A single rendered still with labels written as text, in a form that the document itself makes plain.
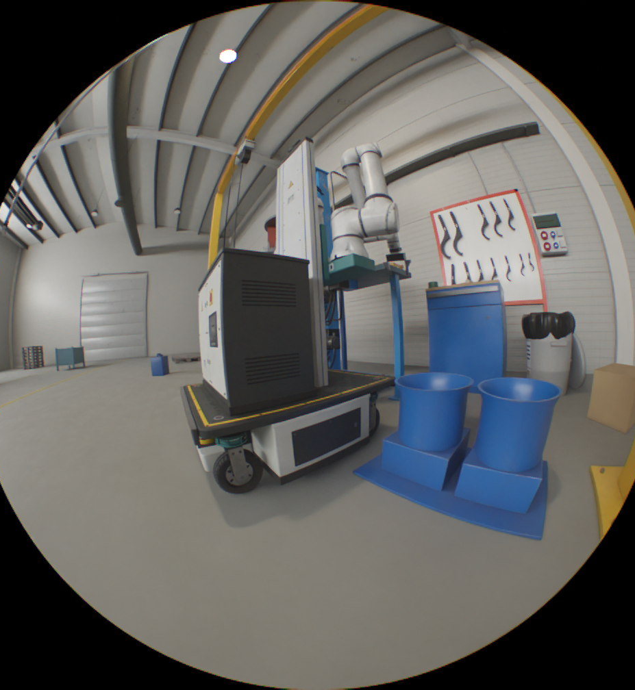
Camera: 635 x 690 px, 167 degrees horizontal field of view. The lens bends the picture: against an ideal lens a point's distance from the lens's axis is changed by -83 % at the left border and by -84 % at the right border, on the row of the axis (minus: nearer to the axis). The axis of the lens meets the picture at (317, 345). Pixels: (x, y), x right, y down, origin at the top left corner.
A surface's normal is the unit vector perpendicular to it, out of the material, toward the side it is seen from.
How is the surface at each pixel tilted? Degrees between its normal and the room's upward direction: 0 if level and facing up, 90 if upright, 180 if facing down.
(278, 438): 90
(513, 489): 90
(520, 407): 116
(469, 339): 90
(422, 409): 90
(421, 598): 0
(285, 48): 173
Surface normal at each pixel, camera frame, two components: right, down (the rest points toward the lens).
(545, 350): -0.91, 0.11
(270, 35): -0.04, 1.00
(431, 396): -0.48, 0.50
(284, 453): 0.62, 0.00
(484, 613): -0.05, -1.00
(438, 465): -0.80, 0.07
